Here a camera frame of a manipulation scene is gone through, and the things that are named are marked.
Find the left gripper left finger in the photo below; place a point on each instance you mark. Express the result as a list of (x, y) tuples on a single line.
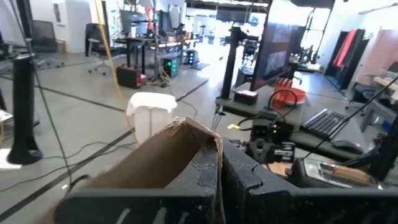
[(140, 205)]

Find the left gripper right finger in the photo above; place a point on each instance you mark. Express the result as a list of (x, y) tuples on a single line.
[(280, 205)]

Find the blue cereal box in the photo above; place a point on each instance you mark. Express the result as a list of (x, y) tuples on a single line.
[(155, 161)]

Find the brown bread slice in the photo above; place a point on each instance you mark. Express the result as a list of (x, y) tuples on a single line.
[(351, 175)]

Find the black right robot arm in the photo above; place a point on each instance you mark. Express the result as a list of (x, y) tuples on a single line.
[(388, 149)]

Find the black and chrome toaster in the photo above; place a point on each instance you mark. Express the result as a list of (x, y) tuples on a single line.
[(311, 174)]

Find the yellow tape tag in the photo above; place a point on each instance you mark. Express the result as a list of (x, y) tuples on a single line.
[(233, 126)]

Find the grey desk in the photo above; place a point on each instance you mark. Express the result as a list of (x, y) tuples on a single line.
[(248, 109)]

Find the black keyboard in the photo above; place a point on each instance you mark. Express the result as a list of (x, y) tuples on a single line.
[(325, 124)]

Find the red plastic bowl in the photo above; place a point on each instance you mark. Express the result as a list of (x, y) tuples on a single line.
[(295, 95)]

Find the small black box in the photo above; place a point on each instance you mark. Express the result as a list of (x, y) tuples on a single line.
[(245, 97)]

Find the black computer mouse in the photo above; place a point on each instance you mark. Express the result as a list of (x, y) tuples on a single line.
[(346, 147)]

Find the white trash can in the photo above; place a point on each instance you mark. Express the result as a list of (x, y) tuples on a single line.
[(151, 115)]

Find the black monitor stand pole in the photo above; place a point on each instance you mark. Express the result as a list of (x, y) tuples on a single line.
[(231, 62)]

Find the black computer monitor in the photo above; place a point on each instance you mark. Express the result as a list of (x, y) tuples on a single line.
[(276, 46)]

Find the red black toolbox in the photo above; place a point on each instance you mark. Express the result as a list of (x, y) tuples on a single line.
[(129, 76)]

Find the computer tower with green lights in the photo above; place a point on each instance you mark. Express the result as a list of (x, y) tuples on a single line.
[(170, 67)]

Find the white paper sheet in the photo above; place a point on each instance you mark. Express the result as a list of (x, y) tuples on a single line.
[(7, 161)]

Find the black background desk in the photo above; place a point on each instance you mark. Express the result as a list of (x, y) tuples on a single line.
[(133, 42)]

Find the black office chair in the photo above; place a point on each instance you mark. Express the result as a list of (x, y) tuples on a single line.
[(45, 34), (96, 40)]

